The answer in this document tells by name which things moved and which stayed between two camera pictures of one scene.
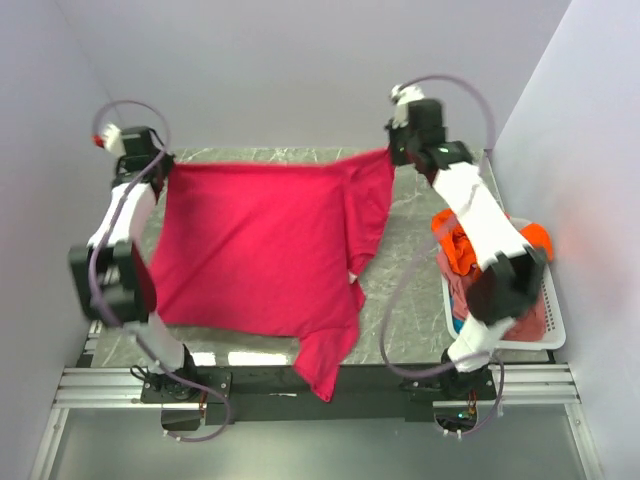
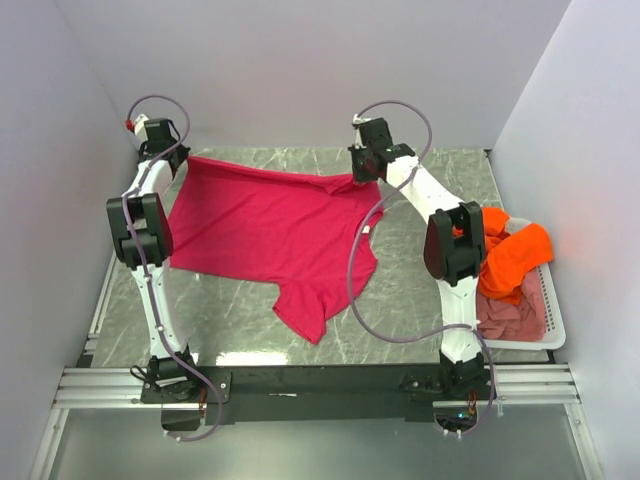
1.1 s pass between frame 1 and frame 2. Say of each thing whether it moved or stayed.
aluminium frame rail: stayed
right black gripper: moved
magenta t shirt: moved
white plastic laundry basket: stayed
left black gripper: moved
